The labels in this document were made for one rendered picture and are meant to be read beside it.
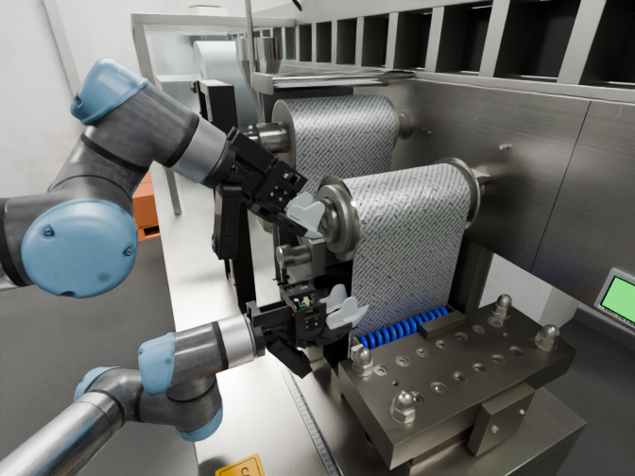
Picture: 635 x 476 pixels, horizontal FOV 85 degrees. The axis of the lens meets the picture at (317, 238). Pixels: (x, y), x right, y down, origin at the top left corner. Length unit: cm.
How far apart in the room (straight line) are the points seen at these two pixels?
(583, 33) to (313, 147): 45
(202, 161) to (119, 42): 357
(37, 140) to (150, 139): 362
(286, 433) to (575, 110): 70
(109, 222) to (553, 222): 64
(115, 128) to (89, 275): 17
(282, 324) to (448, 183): 37
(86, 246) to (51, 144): 375
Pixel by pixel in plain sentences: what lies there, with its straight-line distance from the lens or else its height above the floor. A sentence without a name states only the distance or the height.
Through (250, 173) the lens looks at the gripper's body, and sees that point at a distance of 49.
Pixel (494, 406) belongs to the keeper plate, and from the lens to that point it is 65.
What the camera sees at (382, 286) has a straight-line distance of 63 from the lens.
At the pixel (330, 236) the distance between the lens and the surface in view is 57.
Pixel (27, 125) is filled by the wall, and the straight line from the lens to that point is 403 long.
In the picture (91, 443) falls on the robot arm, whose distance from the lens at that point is 60.
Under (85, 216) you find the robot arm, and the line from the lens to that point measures 31.
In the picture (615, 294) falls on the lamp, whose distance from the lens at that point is 68.
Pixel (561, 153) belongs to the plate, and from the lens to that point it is 68.
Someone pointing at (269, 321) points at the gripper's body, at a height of 114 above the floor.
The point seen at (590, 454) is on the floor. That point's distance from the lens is 207.
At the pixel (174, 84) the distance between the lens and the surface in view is 145.
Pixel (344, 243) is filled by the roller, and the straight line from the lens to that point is 55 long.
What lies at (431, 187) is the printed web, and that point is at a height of 130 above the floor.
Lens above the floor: 150
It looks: 29 degrees down
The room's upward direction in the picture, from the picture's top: straight up
